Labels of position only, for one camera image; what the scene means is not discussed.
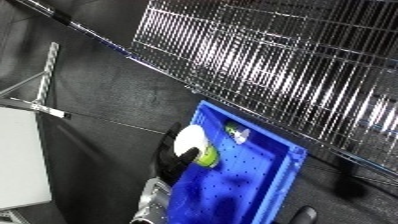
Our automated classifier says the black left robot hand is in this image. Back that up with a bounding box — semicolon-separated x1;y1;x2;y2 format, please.
149;121;203;188

